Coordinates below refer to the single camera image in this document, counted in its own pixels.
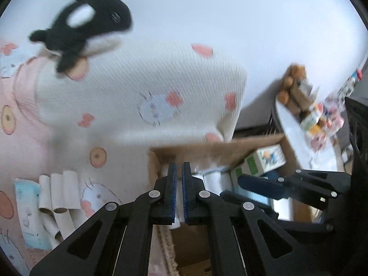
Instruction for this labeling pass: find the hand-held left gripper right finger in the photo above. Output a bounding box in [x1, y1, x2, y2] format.
[182, 161, 319, 276]

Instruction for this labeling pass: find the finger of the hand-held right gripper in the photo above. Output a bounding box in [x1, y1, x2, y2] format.
[238, 169, 353, 211]
[220, 190, 335, 236]

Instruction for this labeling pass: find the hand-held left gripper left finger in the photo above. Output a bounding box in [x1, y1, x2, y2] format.
[29, 161, 179, 276]

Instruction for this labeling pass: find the brown cardboard box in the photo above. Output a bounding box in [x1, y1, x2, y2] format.
[147, 134, 317, 276]

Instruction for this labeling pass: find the pile of white paper tubes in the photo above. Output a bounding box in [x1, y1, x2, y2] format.
[37, 170, 87, 250]

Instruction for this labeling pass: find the plain green white box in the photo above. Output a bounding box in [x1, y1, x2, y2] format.
[230, 167, 248, 184]

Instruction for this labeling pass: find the green white box cartoon print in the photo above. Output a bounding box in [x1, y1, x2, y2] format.
[244, 145, 286, 176]

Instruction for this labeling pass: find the group of small pink toys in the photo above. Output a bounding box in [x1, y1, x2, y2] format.
[322, 95, 345, 133]

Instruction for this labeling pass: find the green white drink carton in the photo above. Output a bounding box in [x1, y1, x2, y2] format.
[299, 111, 321, 133]

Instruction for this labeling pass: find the round white table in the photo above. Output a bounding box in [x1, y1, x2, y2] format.
[272, 99, 345, 173]

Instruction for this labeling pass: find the woven basket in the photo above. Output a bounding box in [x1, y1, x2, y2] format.
[289, 80, 319, 112]

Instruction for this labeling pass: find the brown teddy bear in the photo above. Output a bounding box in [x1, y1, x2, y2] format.
[277, 63, 307, 104]

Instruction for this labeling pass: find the cream printed waffle pillow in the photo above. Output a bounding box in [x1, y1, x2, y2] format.
[34, 39, 248, 147]

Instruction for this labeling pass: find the light blue packet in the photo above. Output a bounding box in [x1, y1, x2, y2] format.
[13, 178, 55, 250]

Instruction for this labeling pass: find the black and white orca plush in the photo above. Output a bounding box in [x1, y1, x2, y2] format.
[28, 0, 134, 74]

